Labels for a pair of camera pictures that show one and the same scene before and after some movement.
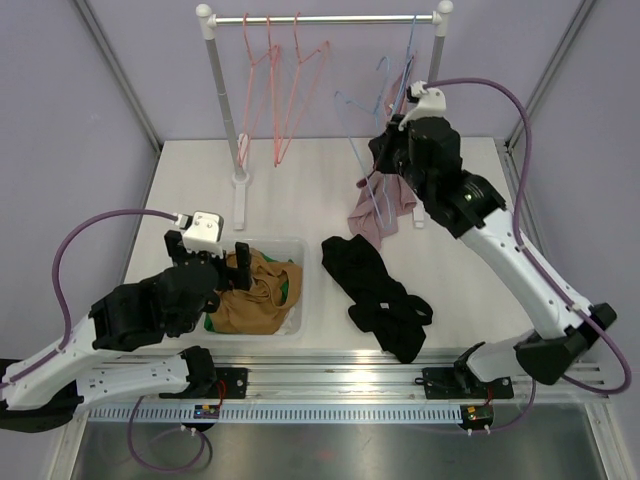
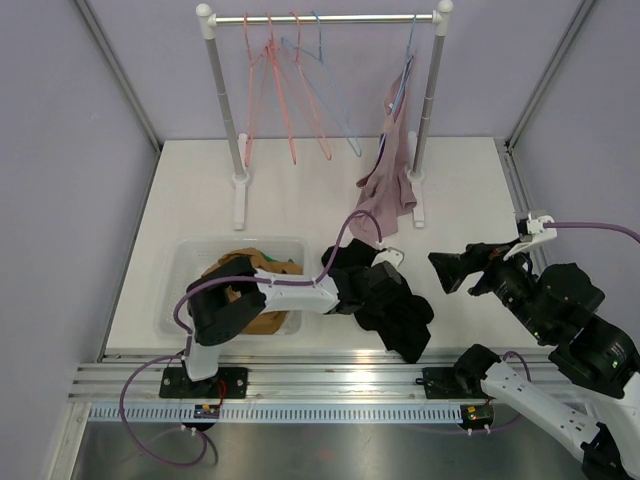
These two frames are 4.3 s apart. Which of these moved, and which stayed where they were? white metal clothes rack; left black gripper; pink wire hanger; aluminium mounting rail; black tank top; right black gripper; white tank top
Moved: pink wire hanger; right black gripper; left black gripper
Stayed: white metal clothes rack; aluminium mounting rail; white tank top; black tank top
